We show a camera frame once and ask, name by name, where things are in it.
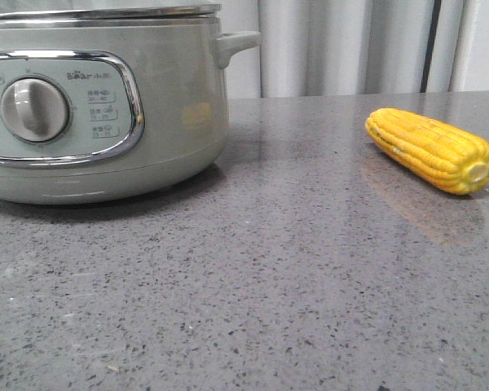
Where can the light green electric cooking pot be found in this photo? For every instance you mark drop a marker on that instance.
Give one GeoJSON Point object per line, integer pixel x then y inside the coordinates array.
{"type": "Point", "coordinates": [97, 107]}

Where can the white pleated curtain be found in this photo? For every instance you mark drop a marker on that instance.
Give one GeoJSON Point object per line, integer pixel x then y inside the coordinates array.
{"type": "Point", "coordinates": [318, 48]}

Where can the glass pot lid steel rim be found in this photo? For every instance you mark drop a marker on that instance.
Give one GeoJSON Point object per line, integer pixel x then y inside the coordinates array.
{"type": "Point", "coordinates": [101, 10]}

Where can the yellow corn cob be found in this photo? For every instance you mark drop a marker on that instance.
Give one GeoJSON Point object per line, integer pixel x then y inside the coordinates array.
{"type": "Point", "coordinates": [450, 158]}

